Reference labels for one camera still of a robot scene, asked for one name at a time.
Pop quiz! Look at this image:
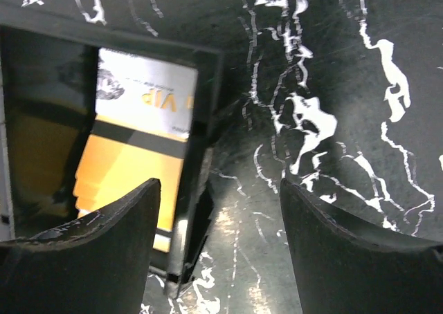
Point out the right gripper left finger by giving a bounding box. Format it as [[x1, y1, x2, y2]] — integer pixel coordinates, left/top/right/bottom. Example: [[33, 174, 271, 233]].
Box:
[[1, 178, 161, 313]]

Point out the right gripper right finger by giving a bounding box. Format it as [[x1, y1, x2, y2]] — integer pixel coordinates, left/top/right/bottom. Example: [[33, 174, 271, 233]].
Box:
[[280, 179, 442, 313]]

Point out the black card tray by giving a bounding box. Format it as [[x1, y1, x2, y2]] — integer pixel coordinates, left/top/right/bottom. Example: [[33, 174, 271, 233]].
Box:
[[1, 2, 222, 297]]

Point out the gold cards stack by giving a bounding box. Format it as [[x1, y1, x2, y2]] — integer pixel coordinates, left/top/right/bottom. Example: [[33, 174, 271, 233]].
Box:
[[6, 100, 183, 252]]

